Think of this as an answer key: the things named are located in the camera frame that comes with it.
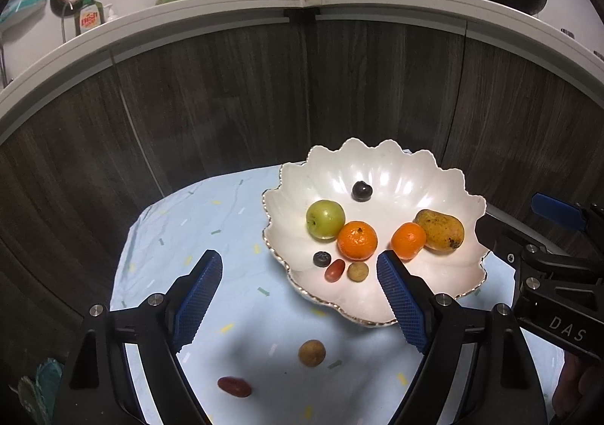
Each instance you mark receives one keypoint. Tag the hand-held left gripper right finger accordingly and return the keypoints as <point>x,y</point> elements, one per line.
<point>401,297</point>

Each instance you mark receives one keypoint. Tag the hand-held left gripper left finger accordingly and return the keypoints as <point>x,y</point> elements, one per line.
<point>198,297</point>

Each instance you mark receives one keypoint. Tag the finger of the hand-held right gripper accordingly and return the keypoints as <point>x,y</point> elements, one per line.
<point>557,210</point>
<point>500,236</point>

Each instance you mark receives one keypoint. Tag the white scalloped bowl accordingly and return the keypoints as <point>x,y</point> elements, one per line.
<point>401,278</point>

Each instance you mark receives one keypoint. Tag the brown longan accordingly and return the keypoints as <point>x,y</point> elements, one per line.
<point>357,272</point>
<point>311,353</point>

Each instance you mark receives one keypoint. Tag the small orange tangerine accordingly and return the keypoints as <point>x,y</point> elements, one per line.
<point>408,241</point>

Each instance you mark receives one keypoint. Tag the red cherry tomato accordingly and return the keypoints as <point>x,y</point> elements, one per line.
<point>335,270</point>

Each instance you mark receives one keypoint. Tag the large orange tangerine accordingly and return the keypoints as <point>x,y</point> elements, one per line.
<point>357,241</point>

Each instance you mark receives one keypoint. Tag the dark blueberry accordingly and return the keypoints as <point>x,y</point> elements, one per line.
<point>322,259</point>

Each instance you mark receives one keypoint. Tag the dark plum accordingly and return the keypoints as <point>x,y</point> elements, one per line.
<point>362,190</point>

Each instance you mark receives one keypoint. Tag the person's right hand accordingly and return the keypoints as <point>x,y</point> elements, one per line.
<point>580,389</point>

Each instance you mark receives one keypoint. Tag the light blue tablecloth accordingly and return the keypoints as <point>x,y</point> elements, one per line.
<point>226,245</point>

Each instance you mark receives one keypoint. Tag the yellow mango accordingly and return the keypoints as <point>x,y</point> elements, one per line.
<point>439,230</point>

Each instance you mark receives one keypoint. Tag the red jujube date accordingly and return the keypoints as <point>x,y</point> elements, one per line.
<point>234,386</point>

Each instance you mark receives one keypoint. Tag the green apple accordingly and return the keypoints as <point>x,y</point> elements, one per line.
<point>325,219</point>

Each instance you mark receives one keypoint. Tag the green cloth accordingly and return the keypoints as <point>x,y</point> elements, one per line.
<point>40,392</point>

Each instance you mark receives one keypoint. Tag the white pump bottle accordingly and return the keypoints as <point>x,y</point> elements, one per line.
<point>111,14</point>

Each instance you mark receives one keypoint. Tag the green dish soap bottle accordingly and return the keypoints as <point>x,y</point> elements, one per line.
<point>89,19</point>

